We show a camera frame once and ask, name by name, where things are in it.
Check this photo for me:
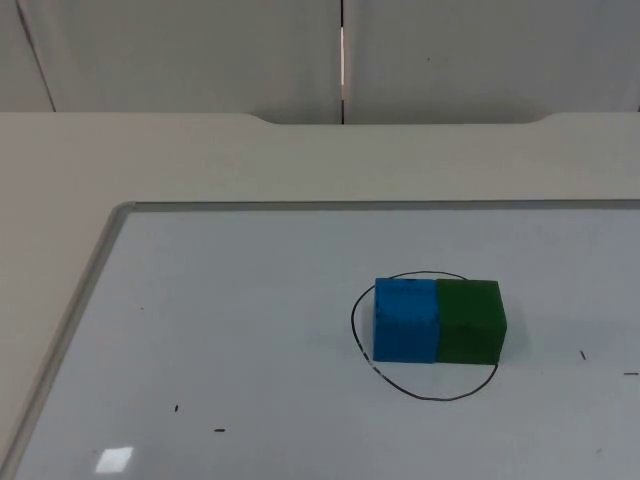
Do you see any green cube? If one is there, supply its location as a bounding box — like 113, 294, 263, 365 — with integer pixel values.
435, 278, 509, 365

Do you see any grey-framed whiteboard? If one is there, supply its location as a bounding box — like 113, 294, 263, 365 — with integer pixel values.
0, 199, 640, 480

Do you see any blue cube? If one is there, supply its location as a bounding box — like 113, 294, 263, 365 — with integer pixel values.
373, 277, 442, 364

